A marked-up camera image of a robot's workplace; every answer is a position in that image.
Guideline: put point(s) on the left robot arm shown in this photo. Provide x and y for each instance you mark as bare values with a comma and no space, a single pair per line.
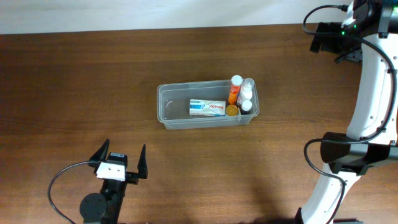
104,206

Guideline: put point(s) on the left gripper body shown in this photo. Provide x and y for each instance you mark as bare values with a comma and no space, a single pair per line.
130,177

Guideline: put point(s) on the dark bottle white cap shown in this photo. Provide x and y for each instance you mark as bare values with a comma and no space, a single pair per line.
245,107

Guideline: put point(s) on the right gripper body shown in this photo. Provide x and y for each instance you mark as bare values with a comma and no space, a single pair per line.
338,40

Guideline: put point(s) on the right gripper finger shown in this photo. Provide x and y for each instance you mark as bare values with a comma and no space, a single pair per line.
317,41
354,55

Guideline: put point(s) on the clear plastic container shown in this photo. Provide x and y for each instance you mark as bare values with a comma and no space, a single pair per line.
173,102

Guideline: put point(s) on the small jar gold lid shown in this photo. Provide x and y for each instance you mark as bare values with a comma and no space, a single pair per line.
232,110

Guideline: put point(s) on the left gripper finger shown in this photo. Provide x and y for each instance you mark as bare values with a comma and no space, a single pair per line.
142,164
100,155

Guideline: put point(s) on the white spray bottle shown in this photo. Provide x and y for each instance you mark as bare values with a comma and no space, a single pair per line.
246,91

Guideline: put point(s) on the white green medicine box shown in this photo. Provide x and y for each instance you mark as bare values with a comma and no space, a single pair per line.
207,108

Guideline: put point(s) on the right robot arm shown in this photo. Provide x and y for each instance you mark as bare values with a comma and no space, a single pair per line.
367,36

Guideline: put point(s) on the orange tube white cap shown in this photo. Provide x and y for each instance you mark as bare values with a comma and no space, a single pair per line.
236,82

